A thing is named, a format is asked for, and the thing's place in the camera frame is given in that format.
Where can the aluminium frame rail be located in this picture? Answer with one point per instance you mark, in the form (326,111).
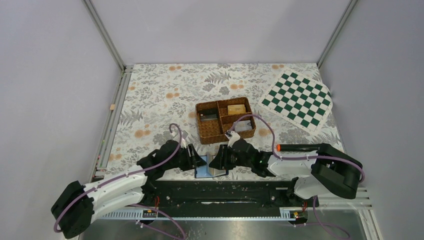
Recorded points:
(135,126)

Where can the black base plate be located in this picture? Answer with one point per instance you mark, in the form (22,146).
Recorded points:
(209,199)

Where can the tan card box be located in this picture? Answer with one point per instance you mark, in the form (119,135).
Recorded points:
(236,109)

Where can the green white chessboard mat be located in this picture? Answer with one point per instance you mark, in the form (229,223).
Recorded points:
(302,101)

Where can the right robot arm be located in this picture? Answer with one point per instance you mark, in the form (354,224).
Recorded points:
(315,169)

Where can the blue leather card holder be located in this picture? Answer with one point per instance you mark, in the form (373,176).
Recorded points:
(204,171)

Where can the black marker orange cap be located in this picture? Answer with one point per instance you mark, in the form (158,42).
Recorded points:
(299,147)

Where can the silver grey card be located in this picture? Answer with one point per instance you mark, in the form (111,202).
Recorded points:
(213,172)

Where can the woven wicker divided basket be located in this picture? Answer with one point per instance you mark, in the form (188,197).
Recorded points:
(213,131)

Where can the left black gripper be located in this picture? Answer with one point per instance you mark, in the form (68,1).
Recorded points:
(193,160)

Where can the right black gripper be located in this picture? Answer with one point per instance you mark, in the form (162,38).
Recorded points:
(221,161)

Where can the grey card stack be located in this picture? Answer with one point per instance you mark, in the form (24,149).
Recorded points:
(243,125)

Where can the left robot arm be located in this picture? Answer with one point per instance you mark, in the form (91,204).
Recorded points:
(80,205)

